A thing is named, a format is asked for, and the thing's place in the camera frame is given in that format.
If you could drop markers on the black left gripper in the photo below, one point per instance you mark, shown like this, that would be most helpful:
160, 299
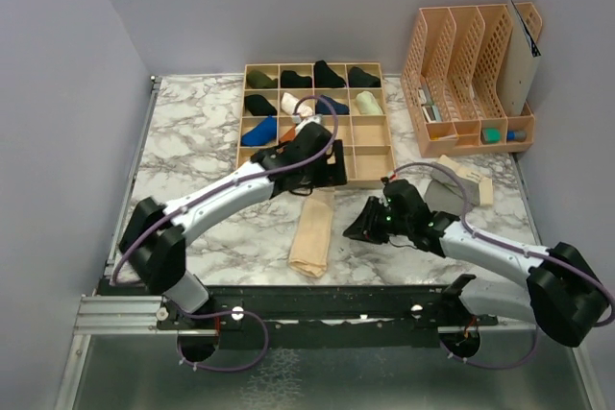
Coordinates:
335, 173

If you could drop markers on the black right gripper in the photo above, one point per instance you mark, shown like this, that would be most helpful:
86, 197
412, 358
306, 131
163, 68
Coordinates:
364, 228

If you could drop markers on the beige boxer underwear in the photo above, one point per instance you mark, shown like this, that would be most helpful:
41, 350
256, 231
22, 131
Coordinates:
310, 248

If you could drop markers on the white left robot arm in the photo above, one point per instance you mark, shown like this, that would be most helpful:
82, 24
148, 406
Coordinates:
155, 241

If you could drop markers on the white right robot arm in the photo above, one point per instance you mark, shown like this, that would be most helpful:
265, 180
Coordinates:
553, 288

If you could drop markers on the grey underwear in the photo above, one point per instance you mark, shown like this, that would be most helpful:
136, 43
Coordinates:
443, 194

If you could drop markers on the cream folded underwear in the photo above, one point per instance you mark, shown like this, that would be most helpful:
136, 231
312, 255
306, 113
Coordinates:
483, 179

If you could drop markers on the brown rolled cloth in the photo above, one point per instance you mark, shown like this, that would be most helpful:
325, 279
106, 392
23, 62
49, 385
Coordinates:
288, 136

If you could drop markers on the navy rolled cloth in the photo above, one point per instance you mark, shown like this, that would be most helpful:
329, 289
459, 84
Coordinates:
325, 104

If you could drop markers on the wooden compartment tray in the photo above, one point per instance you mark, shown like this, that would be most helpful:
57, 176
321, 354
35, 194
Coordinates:
348, 98

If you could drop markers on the pale green rolled cloth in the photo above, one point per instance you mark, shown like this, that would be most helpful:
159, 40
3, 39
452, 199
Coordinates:
367, 104

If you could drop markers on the blue rolled cloth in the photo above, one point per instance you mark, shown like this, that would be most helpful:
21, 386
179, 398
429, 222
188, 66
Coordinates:
262, 133

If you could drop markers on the white rolled cloth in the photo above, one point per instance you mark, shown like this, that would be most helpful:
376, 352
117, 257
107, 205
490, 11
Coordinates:
290, 104

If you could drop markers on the black rolled cloth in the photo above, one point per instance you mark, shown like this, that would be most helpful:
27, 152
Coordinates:
291, 79
325, 77
258, 105

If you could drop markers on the dark green rolled cloth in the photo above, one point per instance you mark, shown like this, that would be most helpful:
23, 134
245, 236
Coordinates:
358, 78

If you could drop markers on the black rolled cloth left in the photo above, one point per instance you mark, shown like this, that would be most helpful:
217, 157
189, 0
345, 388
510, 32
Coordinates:
258, 105

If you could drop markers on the cards in rack slot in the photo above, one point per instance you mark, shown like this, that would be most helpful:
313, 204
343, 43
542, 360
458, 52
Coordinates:
437, 128

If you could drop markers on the olive green rolled cloth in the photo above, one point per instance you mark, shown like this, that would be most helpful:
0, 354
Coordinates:
257, 79

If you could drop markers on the pink file organizer rack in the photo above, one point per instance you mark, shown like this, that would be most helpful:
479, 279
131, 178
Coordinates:
458, 53

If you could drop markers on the blue grey cylinder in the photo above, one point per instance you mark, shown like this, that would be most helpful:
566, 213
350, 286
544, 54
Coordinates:
516, 136

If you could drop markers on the grey folder in rack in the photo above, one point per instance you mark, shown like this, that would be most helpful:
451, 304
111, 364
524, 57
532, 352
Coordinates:
521, 58

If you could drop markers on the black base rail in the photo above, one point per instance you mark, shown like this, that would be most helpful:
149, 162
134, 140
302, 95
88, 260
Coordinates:
318, 317

